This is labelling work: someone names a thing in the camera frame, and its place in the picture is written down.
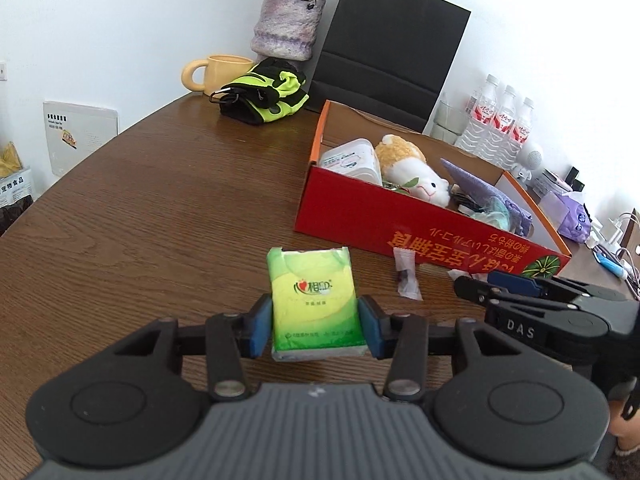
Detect purple tissue pack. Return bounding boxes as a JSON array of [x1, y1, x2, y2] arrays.
[[542, 191, 593, 243]]

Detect blue white tube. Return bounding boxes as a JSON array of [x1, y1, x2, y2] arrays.
[[594, 250, 628, 278]]

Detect purple felt vase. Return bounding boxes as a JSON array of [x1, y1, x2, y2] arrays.
[[250, 0, 327, 61]]

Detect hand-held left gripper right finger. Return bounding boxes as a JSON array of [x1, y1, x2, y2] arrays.
[[357, 294, 526, 403]]

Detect clear glass cup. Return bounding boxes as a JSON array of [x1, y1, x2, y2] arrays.
[[430, 92, 466, 146]]

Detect water bottle red label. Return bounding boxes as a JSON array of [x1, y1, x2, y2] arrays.
[[460, 74, 501, 158], [502, 97, 536, 171], [482, 85, 517, 166]]

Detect small clear snack wrapper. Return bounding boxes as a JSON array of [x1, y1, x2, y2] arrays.
[[392, 249, 423, 302]]

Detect white and tan plush alpaca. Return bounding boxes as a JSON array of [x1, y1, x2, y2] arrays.
[[374, 134, 452, 207]]

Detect clear plastic bag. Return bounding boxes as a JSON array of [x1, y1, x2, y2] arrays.
[[470, 200, 512, 229]]

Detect clear plastic swab box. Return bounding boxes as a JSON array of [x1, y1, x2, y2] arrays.
[[318, 138, 383, 185]]

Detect red cardboard box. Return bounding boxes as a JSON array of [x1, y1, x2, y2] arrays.
[[294, 100, 572, 281]]

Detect yellow mug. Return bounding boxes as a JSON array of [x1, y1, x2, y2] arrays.
[[181, 54, 256, 97]]

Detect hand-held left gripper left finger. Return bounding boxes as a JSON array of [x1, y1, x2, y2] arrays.
[[112, 294, 275, 401]]

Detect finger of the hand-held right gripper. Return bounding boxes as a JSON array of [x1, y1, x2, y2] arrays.
[[453, 275, 576, 312], [487, 270, 627, 302]]

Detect white charger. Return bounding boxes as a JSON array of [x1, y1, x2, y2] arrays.
[[597, 212, 638, 247]]

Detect purple drawstring pouch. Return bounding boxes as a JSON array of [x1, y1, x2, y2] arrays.
[[440, 158, 533, 236]]

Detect neon green black gloves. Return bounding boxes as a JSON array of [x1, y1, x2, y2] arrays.
[[209, 57, 311, 125]]

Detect person's right hand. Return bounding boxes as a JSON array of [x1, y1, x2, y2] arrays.
[[609, 382, 640, 458]]

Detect white robot toy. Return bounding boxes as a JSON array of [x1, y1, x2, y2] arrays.
[[512, 142, 546, 183]]

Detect black paper bag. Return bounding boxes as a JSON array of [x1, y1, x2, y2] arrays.
[[304, 0, 472, 136]]

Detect green tissue pack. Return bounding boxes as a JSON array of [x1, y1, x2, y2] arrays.
[[266, 246, 368, 362]]

